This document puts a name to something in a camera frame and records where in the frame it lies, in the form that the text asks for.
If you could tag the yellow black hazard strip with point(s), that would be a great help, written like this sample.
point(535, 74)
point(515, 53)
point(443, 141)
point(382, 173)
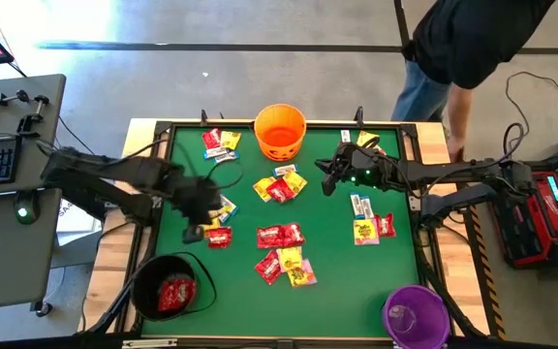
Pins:
point(489, 291)

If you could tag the yellow Sour Patch candy pack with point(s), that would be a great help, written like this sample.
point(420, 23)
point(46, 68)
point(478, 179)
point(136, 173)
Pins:
point(302, 277)
point(290, 258)
point(381, 149)
point(296, 180)
point(262, 188)
point(212, 224)
point(230, 140)
point(366, 138)
point(365, 232)

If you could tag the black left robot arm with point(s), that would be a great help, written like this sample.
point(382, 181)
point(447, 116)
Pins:
point(114, 169)

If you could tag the black desk foot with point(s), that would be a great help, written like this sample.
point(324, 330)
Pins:
point(41, 308)

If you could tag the black plastic bucket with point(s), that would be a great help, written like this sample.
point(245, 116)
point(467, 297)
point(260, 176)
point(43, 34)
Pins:
point(145, 291)

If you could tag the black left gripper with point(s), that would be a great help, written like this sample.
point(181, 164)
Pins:
point(196, 199)

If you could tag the black computer mouse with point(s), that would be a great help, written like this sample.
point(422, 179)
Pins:
point(26, 208)

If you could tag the green table mat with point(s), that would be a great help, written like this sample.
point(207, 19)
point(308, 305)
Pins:
point(327, 291)

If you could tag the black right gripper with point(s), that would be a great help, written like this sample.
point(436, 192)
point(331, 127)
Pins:
point(371, 169)

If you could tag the orange pumpkin face bucket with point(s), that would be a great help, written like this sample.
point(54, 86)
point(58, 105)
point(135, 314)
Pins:
point(279, 140)

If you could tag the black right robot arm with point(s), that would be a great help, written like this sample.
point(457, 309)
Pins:
point(453, 170)

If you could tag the Hershey's cookies cream bar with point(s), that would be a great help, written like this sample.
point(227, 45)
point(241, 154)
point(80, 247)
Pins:
point(367, 208)
point(356, 206)
point(224, 216)
point(345, 136)
point(215, 152)
point(230, 206)
point(228, 156)
point(285, 170)

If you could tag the person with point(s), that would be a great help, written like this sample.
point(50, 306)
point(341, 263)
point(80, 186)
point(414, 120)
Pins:
point(477, 39)

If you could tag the purple plastic bucket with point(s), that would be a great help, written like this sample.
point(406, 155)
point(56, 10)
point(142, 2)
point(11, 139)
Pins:
point(424, 315)

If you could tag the person's forearm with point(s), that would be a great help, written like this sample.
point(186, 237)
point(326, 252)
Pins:
point(459, 111)

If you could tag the red Skittles candy pack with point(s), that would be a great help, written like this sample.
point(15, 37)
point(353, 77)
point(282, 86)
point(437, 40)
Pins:
point(294, 233)
point(384, 225)
point(280, 192)
point(176, 295)
point(219, 237)
point(211, 138)
point(268, 267)
point(270, 237)

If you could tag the red black power station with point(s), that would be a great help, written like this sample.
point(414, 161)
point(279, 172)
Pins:
point(545, 228)

